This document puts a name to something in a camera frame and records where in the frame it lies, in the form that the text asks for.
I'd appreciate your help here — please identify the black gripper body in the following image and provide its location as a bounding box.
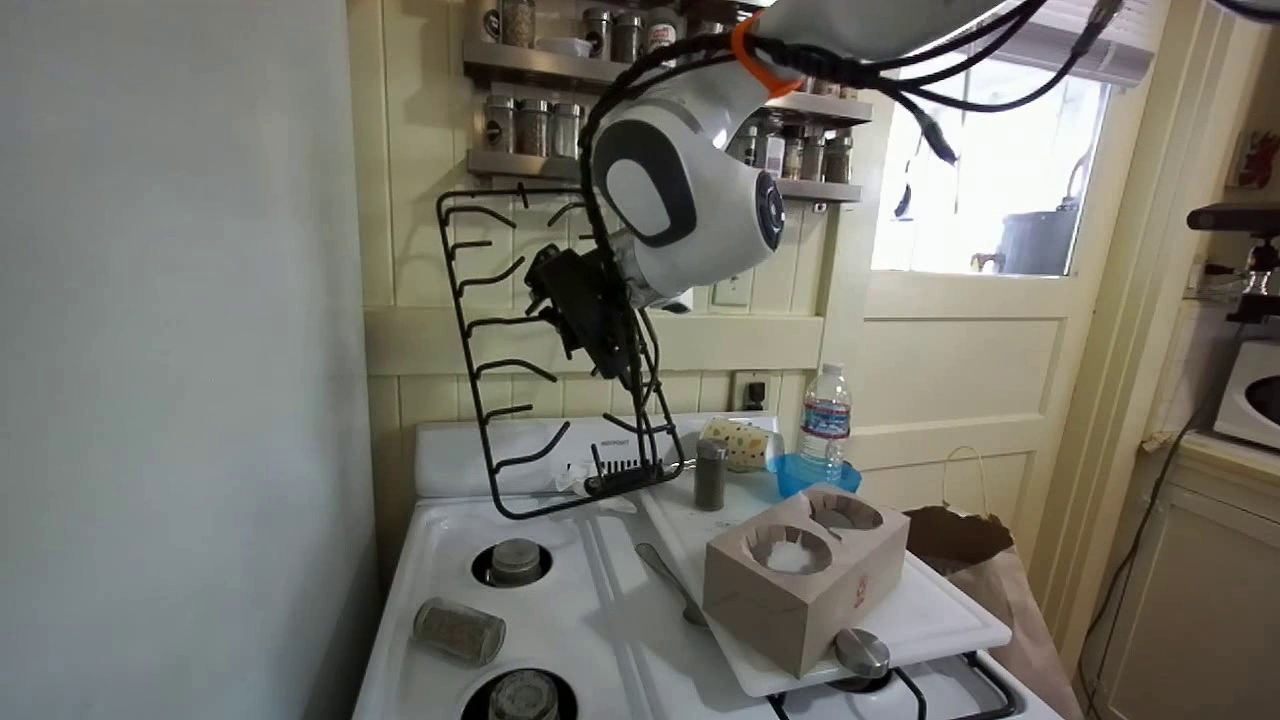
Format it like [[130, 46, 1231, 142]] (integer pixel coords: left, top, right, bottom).
[[519, 240, 623, 355]]

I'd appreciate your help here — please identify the black gas stove grate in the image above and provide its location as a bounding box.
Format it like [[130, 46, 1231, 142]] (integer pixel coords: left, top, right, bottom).
[[433, 186, 693, 525]]

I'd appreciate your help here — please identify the wooden block with two holes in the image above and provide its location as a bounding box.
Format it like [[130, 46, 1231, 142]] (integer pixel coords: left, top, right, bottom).
[[700, 484, 917, 683]]

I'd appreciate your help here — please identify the round stove burner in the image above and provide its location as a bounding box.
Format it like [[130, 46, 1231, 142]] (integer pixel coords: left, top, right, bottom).
[[466, 533, 560, 596], [454, 664, 584, 720]]

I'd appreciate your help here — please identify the white gas stove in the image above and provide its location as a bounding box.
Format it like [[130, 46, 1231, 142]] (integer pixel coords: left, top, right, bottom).
[[346, 410, 1072, 720]]

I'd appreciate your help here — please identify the glass spice jar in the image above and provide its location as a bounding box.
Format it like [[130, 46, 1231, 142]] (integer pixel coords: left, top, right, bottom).
[[513, 95, 552, 160], [819, 125, 857, 188], [612, 7, 649, 67], [645, 14, 683, 72], [584, 6, 621, 64], [547, 100, 589, 160], [791, 125, 827, 186], [479, 94, 519, 155], [762, 120, 800, 186]]

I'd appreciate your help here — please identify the clear plastic water bottle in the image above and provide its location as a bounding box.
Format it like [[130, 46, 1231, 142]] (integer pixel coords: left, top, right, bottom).
[[794, 361, 857, 463]]

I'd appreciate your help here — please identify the blue plastic bowl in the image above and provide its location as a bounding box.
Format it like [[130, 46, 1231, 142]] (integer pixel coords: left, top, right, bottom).
[[770, 447, 868, 504]]

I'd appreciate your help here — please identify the small mug on shelf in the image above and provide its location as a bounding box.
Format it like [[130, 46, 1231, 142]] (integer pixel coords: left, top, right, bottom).
[[474, 0, 541, 52]]

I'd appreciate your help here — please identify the grey cylindrical shaker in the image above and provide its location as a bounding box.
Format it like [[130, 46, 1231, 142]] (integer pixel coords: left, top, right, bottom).
[[406, 596, 506, 669]]

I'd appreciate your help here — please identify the brown paper bag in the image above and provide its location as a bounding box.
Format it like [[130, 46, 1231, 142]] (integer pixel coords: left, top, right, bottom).
[[901, 446, 1088, 720]]

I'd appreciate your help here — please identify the bright window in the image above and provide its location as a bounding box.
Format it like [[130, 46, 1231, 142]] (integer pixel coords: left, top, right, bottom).
[[870, 57, 1112, 283]]

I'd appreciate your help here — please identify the white cutting board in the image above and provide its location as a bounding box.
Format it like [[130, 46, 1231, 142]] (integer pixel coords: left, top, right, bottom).
[[634, 476, 1014, 705]]

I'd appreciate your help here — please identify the white refrigerator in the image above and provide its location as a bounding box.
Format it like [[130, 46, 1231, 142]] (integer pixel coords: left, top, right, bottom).
[[0, 0, 392, 720]]

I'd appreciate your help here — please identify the grey bucket outside window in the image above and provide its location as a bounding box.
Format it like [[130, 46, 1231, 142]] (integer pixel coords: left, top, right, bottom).
[[997, 196, 1088, 282]]

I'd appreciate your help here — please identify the black grate under cutting board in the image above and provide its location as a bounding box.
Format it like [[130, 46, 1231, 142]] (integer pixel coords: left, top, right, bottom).
[[769, 650, 1034, 720]]

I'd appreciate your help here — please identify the cream kitchen cabinet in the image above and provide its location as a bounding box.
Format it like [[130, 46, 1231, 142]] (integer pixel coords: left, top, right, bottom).
[[1084, 430, 1280, 720]]

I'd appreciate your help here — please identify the white microwave oven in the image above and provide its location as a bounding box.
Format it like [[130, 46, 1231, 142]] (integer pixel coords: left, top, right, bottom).
[[1208, 336, 1280, 455]]

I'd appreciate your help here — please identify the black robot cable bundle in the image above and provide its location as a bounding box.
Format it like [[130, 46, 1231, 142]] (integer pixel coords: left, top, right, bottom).
[[576, 0, 1128, 453]]

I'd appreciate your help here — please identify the grey wall shelf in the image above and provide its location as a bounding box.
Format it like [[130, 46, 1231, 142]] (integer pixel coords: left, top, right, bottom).
[[462, 142, 865, 208], [460, 0, 881, 129]]

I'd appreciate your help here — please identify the black cable by cabinet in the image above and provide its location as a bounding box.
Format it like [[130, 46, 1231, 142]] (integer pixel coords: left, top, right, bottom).
[[1075, 410, 1200, 671]]

